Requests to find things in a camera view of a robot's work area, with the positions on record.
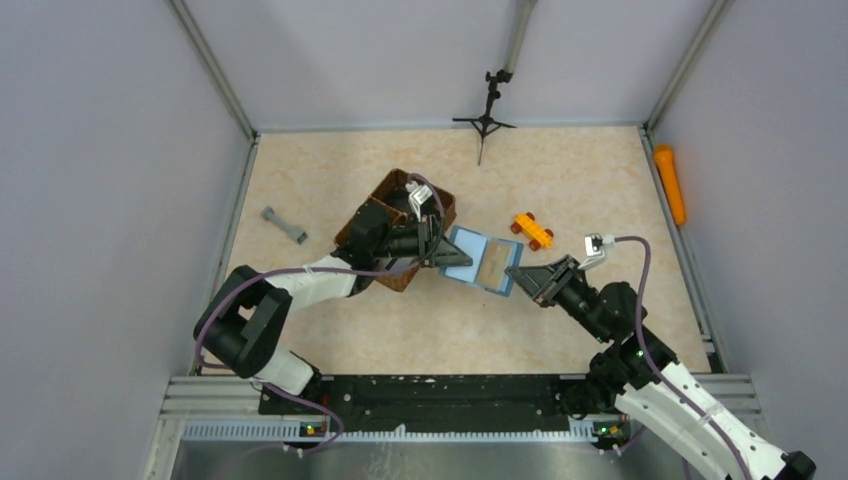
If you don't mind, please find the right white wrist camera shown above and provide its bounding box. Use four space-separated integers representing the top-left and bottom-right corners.
579 233 616 271

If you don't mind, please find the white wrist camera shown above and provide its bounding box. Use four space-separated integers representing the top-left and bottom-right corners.
579 233 616 271
405 181 433 220

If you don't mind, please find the brown woven divided basket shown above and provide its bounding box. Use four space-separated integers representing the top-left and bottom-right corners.
332 169 457 295

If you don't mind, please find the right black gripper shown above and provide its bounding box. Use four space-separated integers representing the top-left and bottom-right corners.
506 253 611 343

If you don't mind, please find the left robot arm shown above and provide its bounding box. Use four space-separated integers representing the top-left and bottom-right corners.
193 200 473 414

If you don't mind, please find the orange flashlight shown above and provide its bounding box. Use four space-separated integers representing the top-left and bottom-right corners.
653 144 687 226

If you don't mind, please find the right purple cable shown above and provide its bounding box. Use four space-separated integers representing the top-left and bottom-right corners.
612 235 757 480

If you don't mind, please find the grey plastic dumbbell part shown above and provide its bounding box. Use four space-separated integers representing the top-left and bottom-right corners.
260 206 308 245

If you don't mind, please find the grey vertical pole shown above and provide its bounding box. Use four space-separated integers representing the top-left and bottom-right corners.
502 0 538 77

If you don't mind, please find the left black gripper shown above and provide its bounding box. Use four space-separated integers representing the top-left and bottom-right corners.
372 214 472 268

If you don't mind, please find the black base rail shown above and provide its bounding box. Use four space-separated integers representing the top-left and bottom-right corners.
258 374 654 439

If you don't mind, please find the orange toy car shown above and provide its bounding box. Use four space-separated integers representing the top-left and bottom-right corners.
510 212 554 251

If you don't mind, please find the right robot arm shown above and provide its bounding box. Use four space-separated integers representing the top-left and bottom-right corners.
505 256 816 479

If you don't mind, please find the black mini tripod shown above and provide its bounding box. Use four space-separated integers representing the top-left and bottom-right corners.
451 69 516 166

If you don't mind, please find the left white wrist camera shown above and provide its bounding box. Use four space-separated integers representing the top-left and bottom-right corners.
405 181 433 220

